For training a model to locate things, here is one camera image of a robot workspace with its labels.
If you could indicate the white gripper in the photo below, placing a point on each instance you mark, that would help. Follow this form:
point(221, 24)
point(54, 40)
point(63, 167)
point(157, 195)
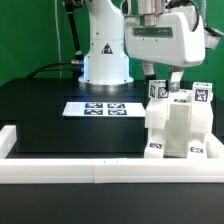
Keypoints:
point(177, 39)

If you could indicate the white chair back frame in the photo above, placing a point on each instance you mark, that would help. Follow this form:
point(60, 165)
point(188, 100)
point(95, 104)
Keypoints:
point(178, 111)

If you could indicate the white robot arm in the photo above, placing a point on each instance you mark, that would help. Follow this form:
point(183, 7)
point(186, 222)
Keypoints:
point(106, 63)

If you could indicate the white marker sheet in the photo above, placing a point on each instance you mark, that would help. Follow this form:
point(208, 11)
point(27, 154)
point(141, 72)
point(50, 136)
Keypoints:
point(103, 109)

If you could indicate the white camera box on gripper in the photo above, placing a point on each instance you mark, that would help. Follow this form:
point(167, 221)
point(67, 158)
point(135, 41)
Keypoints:
point(212, 37)

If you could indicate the black camera pole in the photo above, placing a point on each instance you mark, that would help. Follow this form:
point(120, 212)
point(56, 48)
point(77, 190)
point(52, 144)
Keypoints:
point(70, 6)

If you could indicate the white U-shaped fence frame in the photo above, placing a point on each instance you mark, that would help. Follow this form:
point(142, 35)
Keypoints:
point(34, 171)

